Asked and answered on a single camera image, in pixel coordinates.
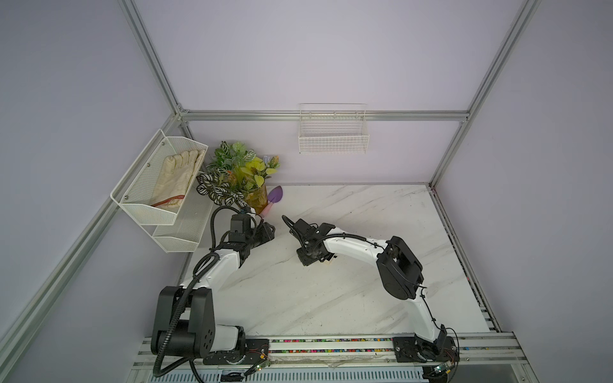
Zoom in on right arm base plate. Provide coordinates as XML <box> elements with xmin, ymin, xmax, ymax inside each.
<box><xmin>392</xmin><ymin>334</ymin><xmax>459</xmax><ymax>363</ymax></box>

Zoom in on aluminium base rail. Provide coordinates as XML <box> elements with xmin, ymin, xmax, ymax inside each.
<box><xmin>132</xmin><ymin>332</ymin><xmax>528</xmax><ymax>370</ymax></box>

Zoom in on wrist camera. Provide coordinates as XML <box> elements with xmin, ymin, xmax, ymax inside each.
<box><xmin>228</xmin><ymin>214</ymin><xmax>255</xmax><ymax>244</ymax></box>
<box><xmin>287</xmin><ymin>219</ymin><xmax>335</xmax><ymax>245</ymax></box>

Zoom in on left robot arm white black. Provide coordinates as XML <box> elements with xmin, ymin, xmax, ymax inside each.
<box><xmin>151</xmin><ymin>206</ymin><xmax>276</xmax><ymax>382</ymax></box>

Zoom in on beige work gloves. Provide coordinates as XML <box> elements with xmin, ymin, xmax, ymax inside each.
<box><xmin>150</xmin><ymin>150</ymin><xmax>205</xmax><ymax>211</ymax></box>

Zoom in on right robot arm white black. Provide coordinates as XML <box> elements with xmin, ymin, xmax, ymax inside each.
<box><xmin>282</xmin><ymin>215</ymin><xmax>448</xmax><ymax>362</ymax></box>

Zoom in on potted plant amber vase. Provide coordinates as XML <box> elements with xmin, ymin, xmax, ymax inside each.
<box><xmin>196</xmin><ymin>141</ymin><xmax>280</xmax><ymax>215</ymax></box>

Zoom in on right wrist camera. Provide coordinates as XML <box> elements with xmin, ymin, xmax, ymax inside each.
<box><xmin>287</xmin><ymin>219</ymin><xmax>335</xmax><ymax>245</ymax></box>

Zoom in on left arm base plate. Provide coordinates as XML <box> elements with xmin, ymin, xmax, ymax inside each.
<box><xmin>202</xmin><ymin>338</ymin><xmax>270</xmax><ymax>365</ymax></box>

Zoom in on purple pink garden trowel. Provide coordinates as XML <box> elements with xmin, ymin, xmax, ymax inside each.
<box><xmin>260</xmin><ymin>186</ymin><xmax>284</xmax><ymax>217</ymax></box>

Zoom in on white mesh wall shelf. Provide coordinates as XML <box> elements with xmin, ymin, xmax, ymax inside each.
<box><xmin>110</xmin><ymin>131</ymin><xmax>212</xmax><ymax>253</ymax></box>

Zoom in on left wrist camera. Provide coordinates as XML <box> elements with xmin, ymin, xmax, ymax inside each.
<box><xmin>228</xmin><ymin>214</ymin><xmax>255</xmax><ymax>244</ymax></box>

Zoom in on white wire wall basket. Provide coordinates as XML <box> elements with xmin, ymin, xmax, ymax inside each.
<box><xmin>298</xmin><ymin>103</ymin><xmax>370</xmax><ymax>154</ymax></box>

